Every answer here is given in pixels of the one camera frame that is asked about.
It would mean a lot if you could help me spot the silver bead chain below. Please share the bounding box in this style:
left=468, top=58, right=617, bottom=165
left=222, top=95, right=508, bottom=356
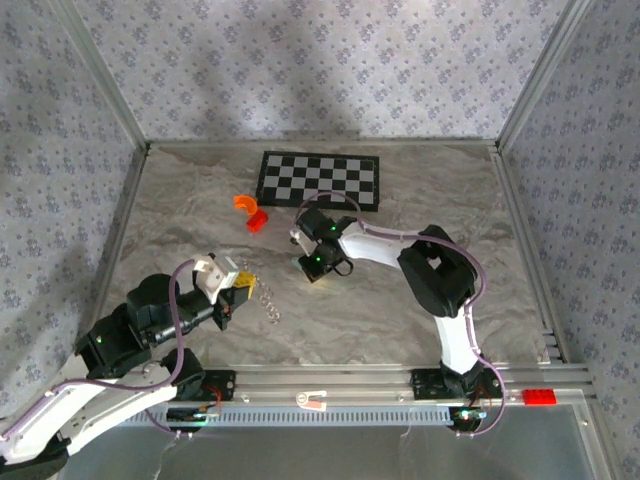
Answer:
left=241, top=256, right=283, bottom=326

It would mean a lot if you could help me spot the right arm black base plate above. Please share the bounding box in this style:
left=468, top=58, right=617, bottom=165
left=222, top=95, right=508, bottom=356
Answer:
left=410, top=368, right=504, bottom=401

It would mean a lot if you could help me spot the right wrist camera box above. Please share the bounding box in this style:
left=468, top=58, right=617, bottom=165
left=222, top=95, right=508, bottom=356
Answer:
left=289, top=227, right=314, bottom=252

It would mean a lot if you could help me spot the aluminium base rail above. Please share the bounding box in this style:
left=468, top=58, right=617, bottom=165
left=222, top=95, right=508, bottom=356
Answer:
left=149, top=364, right=594, bottom=407

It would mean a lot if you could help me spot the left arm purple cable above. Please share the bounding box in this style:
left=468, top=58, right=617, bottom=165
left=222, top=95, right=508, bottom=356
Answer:
left=0, top=257, right=212, bottom=442

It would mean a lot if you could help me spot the black grey checkerboard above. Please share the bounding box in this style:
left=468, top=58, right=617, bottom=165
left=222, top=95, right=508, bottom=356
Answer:
left=255, top=150, right=380, bottom=212

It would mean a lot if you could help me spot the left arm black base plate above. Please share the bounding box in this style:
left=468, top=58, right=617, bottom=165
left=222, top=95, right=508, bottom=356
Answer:
left=192, top=368, right=237, bottom=402

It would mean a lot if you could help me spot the aluminium corner post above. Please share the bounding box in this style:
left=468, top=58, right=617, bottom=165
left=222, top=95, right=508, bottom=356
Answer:
left=496, top=0, right=592, bottom=154
left=49, top=0, right=152, bottom=154

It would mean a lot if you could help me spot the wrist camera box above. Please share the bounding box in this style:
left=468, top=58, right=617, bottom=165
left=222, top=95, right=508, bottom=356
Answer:
left=191, top=253, right=241, bottom=304
left=289, top=227, right=314, bottom=252

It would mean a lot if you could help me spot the white red tag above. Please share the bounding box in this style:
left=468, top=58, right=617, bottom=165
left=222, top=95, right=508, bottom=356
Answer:
left=295, top=389, right=329, bottom=412

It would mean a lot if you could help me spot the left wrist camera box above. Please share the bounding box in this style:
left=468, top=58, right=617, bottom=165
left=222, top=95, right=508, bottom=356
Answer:
left=191, top=253, right=241, bottom=304

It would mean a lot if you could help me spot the red toy brick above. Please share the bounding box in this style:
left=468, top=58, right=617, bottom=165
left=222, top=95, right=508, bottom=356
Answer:
left=522, top=388, right=558, bottom=407

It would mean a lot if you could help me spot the aluminium side rail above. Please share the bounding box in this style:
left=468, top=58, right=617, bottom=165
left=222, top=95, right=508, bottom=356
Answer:
left=92, top=144, right=151, bottom=324
left=489, top=142, right=569, bottom=364

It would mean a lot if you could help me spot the grey slotted cable duct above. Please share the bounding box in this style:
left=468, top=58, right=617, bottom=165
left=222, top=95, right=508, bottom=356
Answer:
left=124, top=403, right=452, bottom=428

